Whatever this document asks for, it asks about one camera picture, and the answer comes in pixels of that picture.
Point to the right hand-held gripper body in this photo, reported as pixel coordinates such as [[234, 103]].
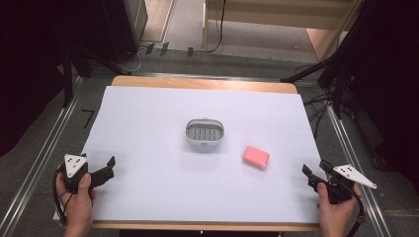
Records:
[[342, 189]]

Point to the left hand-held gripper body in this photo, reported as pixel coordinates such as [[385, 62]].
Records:
[[74, 164]]

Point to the person's right hand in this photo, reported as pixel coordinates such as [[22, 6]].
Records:
[[336, 215]]

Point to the person's left hand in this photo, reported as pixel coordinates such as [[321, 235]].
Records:
[[77, 207]]

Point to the pink soap bar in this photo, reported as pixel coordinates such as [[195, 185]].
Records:
[[256, 157]]

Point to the black metal stand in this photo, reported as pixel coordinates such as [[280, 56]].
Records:
[[67, 79], [339, 82]]

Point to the white paper sheet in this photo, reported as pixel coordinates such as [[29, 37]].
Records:
[[184, 184]]

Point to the dark curtain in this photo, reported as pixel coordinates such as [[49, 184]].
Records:
[[388, 82], [29, 65]]

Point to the white grey soap dish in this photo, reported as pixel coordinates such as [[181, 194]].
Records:
[[205, 131]]

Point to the dark cabinet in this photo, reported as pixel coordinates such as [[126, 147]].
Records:
[[123, 26]]

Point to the light wooden shelf unit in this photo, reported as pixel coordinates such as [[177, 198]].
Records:
[[280, 13]]

